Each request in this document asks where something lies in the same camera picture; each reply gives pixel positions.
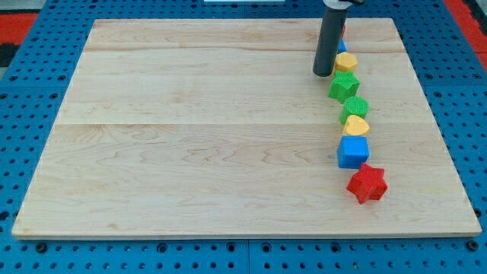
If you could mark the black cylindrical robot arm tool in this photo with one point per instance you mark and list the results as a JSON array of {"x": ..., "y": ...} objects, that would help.
[{"x": 331, "y": 29}]

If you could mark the light wooden board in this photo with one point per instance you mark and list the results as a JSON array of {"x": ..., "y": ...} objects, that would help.
[{"x": 206, "y": 129}]

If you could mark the blue cube block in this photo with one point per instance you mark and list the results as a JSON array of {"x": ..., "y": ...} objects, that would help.
[{"x": 352, "y": 152}]

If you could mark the yellow heart block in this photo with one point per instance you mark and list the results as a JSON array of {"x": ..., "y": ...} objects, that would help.
[{"x": 355, "y": 126}]

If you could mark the green star block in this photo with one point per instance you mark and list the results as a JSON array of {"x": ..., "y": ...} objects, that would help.
[{"x": 343, "y": 86}]

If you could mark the green cylinder block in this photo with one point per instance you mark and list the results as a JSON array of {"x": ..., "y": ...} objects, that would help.
[{"x": 357, "y": 106}]

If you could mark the yellow hexagon block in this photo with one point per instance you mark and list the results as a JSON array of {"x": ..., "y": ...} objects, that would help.
[{"x": 346, "y": 62}]

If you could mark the blue block behind tool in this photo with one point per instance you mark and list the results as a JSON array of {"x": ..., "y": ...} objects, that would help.
[{"x": 342, "y": 47}]

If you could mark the red star block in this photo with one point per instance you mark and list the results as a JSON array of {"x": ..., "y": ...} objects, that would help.
[{"x": 368, "y": 183}]

